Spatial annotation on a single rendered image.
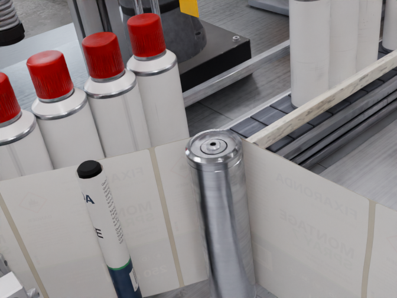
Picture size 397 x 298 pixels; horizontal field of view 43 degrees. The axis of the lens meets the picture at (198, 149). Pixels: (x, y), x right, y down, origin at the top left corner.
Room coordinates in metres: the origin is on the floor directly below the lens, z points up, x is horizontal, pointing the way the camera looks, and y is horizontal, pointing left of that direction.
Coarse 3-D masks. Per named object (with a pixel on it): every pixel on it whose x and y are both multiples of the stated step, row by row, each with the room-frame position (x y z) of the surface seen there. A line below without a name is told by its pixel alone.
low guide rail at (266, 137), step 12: (384, 60) 0.63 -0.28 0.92; (396, 60) 0.64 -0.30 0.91; (360, 72) 0.61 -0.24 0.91; (372, 72) 0.61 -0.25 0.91; (384, 72) 0.62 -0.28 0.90; (348, 84) 0.58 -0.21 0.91; (360, 84) 0.59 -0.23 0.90; (324, 96) 0.56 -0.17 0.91; (336, 96) 0.57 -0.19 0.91; (300, 108) 0.54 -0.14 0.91; (312, 108) 0.54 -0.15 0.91; (324, 108) 0.55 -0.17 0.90; (288, 120) 0.52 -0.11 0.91; (300, 120) 0.53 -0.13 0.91; (264, 132) 0.50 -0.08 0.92; (276, 132) 0.50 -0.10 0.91; (288, 132) 0.51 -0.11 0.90; (264, 144) 0.49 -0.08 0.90
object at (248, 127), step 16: (384, 80) 0.63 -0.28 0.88; (288, 96) 0.63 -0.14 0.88; (352, 96) 0.60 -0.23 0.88; (256, 112) 0.60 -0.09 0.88; (272, 112) 0.59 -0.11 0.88; (288, 112) 0.59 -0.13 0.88; (336, 112) 0.57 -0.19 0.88; (240, 128) 0.57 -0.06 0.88; (256, 128) 0.56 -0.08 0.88; (304, 128) 0.54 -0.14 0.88; (272, 144) 0.52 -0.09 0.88
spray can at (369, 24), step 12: (360, 0) 0.64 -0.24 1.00; (372, 0) 0.64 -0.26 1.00; (360, 12) 0.64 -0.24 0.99; (372, 12) 0.64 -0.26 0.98; (360, 24) 0.64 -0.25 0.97; (372, 24) 0.64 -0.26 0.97; (360, 36) 0.64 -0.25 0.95; (372, 36) 0.64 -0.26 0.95; (360, 48) 0.64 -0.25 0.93; (372, 48) 0.64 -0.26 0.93; (360, 60) 0.64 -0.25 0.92; (372, 60) 0.64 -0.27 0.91
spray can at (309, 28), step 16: (304, 0) 0.58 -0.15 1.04; (320, 0) 0.58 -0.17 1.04; (304, 16) 0.58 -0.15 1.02; (320, 16) 0.58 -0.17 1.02; (304, 32) 0.58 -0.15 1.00; (320, 32) 0.58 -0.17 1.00; (304, 48) 0.58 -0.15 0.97; (320, 48) 0.58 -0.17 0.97; (304, 64) 0.58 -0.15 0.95; (320, 64) 0.58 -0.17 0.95; (304, 80) 0.58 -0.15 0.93; (320, 80) 0.58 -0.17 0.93; (304, 96) 0.58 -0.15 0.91
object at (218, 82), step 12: (384, 0) 0.75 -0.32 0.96; (276, 48) 0.62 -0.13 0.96; (288, 48) 0.63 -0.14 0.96; (252, 60) 0.60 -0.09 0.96; (264, 60) 0.60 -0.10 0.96; (228, 72) 0.57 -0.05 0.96; (240, 72) 0.58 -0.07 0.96; (252, 72) 0.59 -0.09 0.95; (204, 84) 0.55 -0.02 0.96; (216, 84) 0.56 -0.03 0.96; (228, 84) 0.57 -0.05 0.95; (192, 96) 0.53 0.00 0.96; (204, 96) 0.54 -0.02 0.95
